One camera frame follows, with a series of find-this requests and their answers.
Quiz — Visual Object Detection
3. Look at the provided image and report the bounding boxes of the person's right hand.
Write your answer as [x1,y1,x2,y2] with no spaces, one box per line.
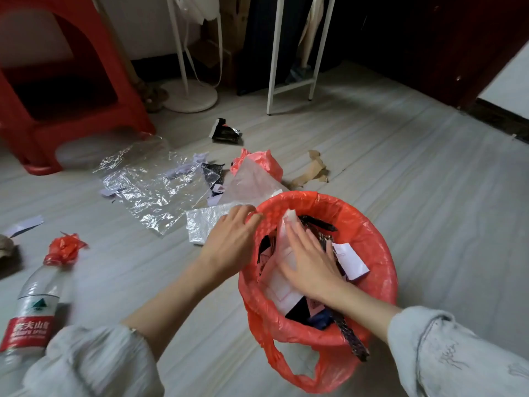
[276,218,350,309]

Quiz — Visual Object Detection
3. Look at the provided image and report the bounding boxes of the person's left hand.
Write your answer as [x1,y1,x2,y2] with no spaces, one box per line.
[198,204,265,282]

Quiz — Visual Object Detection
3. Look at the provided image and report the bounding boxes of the large translucent plastic bag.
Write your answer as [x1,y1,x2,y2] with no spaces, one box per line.
[186,157,290,246]

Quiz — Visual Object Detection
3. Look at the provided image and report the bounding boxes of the white tag square code print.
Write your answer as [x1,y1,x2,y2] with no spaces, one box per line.
[332,242,370,282]

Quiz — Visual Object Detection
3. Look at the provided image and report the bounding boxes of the clear bag tan handle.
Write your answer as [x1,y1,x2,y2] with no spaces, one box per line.
[258,208,306,315]

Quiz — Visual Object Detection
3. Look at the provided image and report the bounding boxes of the black plastic sheet piece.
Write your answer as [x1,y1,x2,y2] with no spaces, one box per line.
[297,214,338,233]

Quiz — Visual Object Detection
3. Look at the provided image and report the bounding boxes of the white scrap black print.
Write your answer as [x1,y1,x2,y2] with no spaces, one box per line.
[206,184,227,207]

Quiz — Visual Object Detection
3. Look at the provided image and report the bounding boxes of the waste basket with red bag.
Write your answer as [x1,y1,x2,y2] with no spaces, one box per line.
[238,190,398,394]

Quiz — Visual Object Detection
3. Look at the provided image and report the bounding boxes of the black patterned plastic piece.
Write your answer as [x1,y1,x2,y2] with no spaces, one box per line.
[201,162,226,191]
[318,231,371,363]

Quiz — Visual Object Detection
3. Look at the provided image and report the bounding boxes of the long white paper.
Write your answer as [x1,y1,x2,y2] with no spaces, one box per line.
[163,152,209,180]

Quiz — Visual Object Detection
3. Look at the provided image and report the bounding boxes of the red plastic bag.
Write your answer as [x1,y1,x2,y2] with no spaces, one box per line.
[230,148,285,183]

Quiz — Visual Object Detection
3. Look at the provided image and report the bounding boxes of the brown paper strip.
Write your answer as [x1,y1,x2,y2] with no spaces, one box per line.
[289,149,330,190]

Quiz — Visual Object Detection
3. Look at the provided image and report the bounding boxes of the clear crinkled plastic bag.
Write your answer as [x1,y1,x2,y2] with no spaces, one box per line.
[94,136,215,236]

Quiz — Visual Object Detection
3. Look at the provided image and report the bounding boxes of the black snack wrapper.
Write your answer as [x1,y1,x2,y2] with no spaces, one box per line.
[208,117,244,145]

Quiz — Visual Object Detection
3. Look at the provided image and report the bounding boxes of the red plastic scrap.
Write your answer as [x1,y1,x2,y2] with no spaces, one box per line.
[43,232,89,267]

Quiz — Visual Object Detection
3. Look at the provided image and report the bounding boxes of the clear bottle red label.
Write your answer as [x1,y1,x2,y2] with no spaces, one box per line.
[0,254,69,381]

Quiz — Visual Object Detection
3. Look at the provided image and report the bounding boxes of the white rectangular paper slip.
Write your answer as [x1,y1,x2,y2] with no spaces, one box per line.
[2,214,45,239]

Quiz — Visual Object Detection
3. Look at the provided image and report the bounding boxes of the torn cardboard pieces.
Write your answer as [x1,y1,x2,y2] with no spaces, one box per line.
[0,234,17,261]

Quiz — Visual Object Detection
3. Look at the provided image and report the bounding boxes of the person's left forearm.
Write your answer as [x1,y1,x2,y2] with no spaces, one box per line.
[122,260,224,360]

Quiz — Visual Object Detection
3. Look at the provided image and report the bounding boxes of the person's printed right sleeve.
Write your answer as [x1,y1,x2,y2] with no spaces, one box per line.
[387,306,529,397]

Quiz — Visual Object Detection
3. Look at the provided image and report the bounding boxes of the person's white left sleeve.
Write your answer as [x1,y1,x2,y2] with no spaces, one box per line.
[23,324,165,397]

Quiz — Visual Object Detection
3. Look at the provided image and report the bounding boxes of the tall black cabinet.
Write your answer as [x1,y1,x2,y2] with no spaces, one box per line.
[237,0,315,97]

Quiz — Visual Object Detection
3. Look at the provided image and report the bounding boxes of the beige cloth bag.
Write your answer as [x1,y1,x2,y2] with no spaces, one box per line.
[295,0,325,73]

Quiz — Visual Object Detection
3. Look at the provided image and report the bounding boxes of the red plastic stool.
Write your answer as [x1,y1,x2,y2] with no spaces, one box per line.
[0,0,157,176]

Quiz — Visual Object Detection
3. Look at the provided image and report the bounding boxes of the dark wooden door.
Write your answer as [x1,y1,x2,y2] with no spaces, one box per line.
[351,0,529,110]

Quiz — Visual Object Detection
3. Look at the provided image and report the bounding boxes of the brown rope-wrapped post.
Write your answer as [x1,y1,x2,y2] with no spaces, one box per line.
[136,80,169,114]

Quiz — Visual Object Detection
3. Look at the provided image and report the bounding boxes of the white metal frame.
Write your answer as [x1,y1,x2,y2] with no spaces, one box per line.
[266,0,336,116]

